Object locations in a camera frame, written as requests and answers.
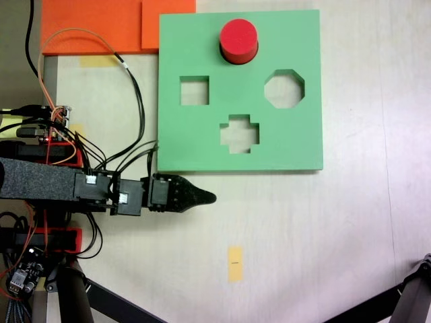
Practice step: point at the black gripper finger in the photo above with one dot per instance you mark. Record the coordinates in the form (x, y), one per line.
(188, 196)

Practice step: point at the red cylinder block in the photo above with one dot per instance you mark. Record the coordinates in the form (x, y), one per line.
(239, 37)

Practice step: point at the large orange foam block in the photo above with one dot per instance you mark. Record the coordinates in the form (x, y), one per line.
(91, 27)

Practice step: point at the green shape sorter board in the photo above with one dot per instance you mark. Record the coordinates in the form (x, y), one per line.
(188, 141)

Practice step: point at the red and black table clamp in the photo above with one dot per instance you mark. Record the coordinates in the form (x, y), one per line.
(79, 240)
(80, 158)

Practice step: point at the yellow tape marker strip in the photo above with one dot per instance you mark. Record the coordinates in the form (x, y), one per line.
(235, 269)

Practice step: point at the small yellow tape piece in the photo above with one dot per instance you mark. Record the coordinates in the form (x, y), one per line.
(78, 128)

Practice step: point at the green circuit board with terminals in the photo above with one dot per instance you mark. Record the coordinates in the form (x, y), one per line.
(55, 129)

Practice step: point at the dark tripod leg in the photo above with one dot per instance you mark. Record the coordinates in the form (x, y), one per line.
(417, 286)
(72, 296)

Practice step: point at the black plug connector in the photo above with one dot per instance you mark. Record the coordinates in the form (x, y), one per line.
(27, 132)

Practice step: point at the wide yellow tape piece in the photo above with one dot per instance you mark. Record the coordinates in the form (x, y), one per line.
(94, 61)

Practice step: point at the black circuit board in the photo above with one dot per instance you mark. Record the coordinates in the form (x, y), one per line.
(27, 269)

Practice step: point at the yellow sticky note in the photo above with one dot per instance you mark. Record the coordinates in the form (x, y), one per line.
(6, 118)

